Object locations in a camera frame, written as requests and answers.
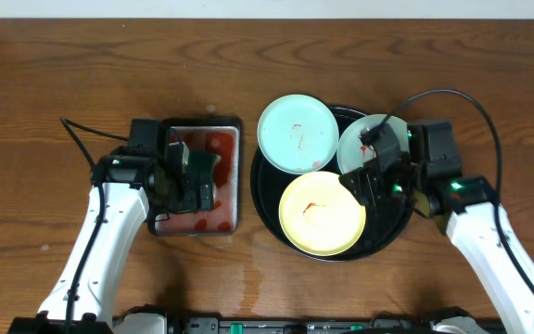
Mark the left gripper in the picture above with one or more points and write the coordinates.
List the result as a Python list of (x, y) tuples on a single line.
[(193, 203)]

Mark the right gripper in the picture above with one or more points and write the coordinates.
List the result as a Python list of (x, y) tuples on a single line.
[(369, 182)]

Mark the green yellow sponge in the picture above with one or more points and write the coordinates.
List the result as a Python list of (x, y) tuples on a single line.
[(199, 170)]

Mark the light blue plate with streaks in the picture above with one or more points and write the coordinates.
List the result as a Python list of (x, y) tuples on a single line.
[(352, 154)]

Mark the yellow plate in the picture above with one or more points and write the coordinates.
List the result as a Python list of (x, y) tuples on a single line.
[(319, 216)]

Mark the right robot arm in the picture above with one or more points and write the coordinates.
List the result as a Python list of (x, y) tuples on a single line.
[(469, 213)]

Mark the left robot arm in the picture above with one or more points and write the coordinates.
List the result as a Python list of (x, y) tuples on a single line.
[(118, 206)]

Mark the round black serving tray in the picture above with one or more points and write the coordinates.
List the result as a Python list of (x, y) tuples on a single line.
[(382, 225)]

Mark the black rectangular soapy water tray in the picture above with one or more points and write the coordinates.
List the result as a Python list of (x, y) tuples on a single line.
[(220, 136)]

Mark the light blue plate upper left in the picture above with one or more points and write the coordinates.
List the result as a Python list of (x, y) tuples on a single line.
[(298, 134)]

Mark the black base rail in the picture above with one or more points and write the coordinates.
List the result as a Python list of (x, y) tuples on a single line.
[(149, 319)]

